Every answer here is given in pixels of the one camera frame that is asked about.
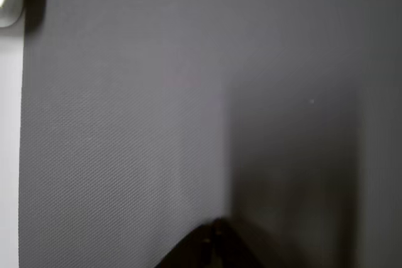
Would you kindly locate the grey textured desk mat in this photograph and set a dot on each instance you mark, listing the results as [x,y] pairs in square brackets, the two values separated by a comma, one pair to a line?
[125,123]

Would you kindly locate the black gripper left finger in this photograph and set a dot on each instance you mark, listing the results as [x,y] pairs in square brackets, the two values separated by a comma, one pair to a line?
[198,249]

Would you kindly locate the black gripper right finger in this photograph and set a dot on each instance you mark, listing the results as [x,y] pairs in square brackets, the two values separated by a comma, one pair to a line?
[234,252]

